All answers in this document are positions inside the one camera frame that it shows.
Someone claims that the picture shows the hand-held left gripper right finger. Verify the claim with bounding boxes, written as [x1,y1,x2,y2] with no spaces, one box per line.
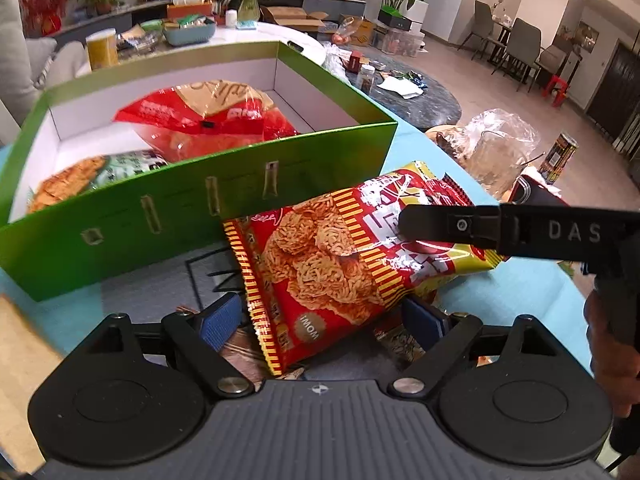
[387,296,557,397]

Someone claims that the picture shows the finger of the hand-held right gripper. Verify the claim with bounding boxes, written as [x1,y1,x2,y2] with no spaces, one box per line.
[398,204,504,257]

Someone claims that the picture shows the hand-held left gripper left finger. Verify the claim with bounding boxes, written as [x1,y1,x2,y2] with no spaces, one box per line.
[82,292,254,397]

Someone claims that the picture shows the red yellow noodle snack bag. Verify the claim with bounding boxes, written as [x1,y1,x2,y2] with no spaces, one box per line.
[222,161,508,378]

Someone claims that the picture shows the green cardboard box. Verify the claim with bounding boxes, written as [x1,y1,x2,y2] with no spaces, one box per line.
[0,41,398,303]

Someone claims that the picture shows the person's right hand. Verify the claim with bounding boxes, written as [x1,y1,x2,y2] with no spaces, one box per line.
[584,285,640,418]

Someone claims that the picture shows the black printed can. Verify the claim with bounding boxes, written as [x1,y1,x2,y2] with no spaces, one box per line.
[540,132,580,186]

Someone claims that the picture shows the clear plastic bag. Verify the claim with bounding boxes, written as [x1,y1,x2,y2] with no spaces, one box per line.
[435,109,543,201]

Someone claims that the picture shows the dark round coffee table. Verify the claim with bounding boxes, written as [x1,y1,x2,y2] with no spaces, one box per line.
[345,45,463,131]

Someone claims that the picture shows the white paper sheet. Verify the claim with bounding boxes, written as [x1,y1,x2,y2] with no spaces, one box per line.
[375,77,426,100]

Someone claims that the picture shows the red stool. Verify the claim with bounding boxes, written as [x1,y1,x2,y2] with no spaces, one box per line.
[542,75,571,107]

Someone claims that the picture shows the dark door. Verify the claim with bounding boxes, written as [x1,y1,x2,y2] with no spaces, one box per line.
[585,42,640,142]

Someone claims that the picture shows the grey dining chair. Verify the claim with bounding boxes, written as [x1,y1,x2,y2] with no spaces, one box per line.
[460,0,506,61]
[495,17,543,83]
[530,42,576,92]

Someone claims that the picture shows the red and tan snack bag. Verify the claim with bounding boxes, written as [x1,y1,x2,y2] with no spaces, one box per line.
[112,80,301,163]

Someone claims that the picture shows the clear storage bins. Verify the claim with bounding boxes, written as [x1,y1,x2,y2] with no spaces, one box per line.
[370,25,427,58]

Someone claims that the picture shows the green-label crispy snack bag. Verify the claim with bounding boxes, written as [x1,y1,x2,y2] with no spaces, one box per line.
[25,150,171,213]

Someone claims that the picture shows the orange bag of fruit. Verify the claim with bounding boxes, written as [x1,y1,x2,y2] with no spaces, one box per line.
[332,17,376,49]

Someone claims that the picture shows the black and green box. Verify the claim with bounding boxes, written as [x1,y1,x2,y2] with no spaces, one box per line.
[377,5,413,31]

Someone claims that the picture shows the open cardboard box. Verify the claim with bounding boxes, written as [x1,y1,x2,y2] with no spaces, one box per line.
[260,6,326,33]

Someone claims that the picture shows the white round side table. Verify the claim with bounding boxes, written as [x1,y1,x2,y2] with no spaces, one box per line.
[50,20,326,77]

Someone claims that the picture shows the teal tray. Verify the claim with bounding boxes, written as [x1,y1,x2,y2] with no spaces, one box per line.
[162,22,217,46]

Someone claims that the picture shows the yellow canister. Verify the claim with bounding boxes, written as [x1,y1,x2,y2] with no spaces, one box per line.
[86,29,120,71]

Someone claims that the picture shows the orange tissue box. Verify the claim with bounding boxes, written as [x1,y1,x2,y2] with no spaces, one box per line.
[166,0,213,21]

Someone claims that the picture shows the grey sofa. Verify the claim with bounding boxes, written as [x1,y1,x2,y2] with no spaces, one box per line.
[0,0,90,128]

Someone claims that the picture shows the red flower decoration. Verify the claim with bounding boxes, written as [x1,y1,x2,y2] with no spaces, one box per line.
[20,0,86,37]

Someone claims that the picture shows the wall picture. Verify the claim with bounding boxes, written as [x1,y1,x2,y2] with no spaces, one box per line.
[572,20,601,51]

